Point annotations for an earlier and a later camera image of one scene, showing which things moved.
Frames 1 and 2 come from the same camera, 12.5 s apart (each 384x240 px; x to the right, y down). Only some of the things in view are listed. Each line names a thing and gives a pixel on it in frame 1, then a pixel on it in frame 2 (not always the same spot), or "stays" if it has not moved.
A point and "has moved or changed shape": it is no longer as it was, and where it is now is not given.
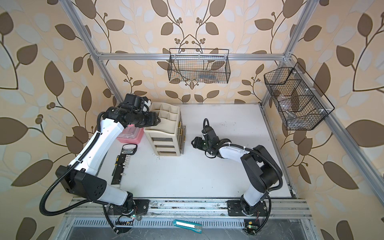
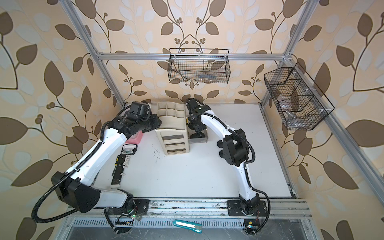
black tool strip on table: x=122 y=161 stays
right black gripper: x=197 y=144 -> x=197 y=129
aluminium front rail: x=279 y=209 stays
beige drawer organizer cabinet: x=164 y=138 has moved or changed shape
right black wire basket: x=300 y=104 stays
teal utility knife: x=194 y=227 stays
